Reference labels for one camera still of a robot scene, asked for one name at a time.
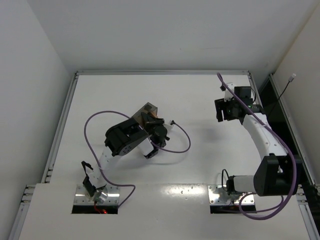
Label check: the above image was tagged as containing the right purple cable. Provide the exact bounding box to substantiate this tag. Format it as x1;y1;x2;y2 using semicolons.
216;72;298;221

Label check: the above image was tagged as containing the metal base plate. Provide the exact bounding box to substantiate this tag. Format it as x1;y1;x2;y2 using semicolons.
207;184;247;207
73;184;120;206

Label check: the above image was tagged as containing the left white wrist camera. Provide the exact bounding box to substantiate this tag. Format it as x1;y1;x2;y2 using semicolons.
165;120;175;130

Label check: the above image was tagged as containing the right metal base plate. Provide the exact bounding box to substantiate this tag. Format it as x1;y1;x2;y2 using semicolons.
207;184;247;207

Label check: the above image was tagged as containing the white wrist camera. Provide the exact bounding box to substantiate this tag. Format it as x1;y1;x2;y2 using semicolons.
165;120;175;130
220;82;236;102

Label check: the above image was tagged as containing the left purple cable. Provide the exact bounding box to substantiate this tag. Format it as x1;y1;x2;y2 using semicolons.
83;110;192;208

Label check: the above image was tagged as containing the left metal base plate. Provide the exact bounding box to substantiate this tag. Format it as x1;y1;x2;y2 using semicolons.
73;184;120;206

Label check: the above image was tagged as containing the black wall cable with plug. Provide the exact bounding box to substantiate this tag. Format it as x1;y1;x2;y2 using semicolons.
267;73;297;118

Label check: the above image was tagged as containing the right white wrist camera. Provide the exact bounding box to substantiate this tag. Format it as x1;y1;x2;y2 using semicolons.
220;82;236;102

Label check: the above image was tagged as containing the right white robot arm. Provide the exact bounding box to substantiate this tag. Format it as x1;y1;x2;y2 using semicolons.
214;83;303;197

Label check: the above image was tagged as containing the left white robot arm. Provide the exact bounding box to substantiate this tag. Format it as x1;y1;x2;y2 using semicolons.
81;110;170;202

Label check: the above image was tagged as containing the smoky transparent plastic box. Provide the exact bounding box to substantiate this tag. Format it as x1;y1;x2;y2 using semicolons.
132;102;158;127

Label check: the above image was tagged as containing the purple cable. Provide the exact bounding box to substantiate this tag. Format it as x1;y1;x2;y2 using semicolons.
216;72;298;221
83;110;192;208

